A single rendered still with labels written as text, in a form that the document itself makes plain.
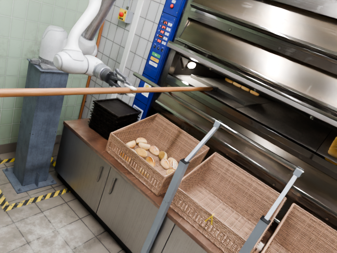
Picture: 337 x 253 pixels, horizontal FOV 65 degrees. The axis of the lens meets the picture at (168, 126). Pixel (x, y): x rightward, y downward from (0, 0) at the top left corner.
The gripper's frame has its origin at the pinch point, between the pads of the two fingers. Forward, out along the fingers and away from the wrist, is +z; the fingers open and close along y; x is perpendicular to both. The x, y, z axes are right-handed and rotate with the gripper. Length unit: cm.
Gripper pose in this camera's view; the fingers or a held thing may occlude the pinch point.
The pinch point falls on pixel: (129, 90)
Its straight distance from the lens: 142.8
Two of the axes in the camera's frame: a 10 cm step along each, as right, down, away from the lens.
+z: 7.2, 5.0, -4.8
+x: -6.0, 1.1, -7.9
